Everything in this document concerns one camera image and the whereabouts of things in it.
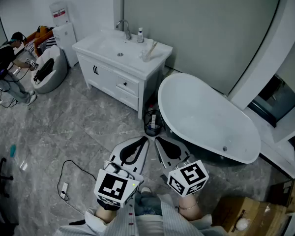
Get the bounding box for clear glass cup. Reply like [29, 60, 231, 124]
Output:
[141, 49, 153, 63]

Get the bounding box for thin bracelet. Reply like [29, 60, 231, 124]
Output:
[176, 202, 199, 211]

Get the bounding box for white vanity cabinet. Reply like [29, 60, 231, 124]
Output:
[76, 53, 163, 119]

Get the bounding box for person's striped shirt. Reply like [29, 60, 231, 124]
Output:
[55, 193, 236, 236]

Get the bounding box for white power strip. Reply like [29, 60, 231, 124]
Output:
[60, 182, 69, 198]

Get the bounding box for power strip with cable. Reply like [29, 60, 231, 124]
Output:
[57, 160, 98, 201]

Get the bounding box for black bag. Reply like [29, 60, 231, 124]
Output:
[33, 58, 55, 85]

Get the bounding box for orange frame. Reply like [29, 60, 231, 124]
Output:
[24, 25, 56, 49]

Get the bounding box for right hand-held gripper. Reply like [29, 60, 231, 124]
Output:
[154, 136, 209, 198]

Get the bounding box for person's jeans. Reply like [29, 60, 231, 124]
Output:
[134, 193, 163, 216]

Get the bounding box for grey vertical pipe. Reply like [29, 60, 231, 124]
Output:
[112, 0, 125, 32]

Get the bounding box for toothbrush with tan head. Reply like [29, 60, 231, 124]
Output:
[146, 41, 158, 60]

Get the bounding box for large cardboard box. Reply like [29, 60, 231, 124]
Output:
[212, 197, 290, 236]

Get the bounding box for black wire waste basket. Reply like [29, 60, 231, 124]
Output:
[144, 109, 163, 137]

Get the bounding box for person's right forearm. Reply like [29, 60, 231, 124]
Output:
[178, 194, 204, 221]

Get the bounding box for water bottle with red label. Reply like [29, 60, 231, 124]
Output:
[49, 0, 70, 27]

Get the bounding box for white water dispenser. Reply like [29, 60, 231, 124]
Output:
[52, 23, 79, 68]

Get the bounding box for small cardboard box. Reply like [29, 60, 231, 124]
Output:
[270, 178, 295, 215]

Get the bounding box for chrome faucet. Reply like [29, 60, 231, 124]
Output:
[116, 19, 132, 40]

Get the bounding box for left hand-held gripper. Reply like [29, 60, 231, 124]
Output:
[93, 136, 149, 208]

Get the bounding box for striped cloth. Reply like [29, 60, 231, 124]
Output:
[27, 37, 57, 56]

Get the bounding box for white bathtub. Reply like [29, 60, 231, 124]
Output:
[157, 72, 261, 166]

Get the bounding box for person's left forearm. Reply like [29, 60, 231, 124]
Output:
[95, 204, 118, 223]

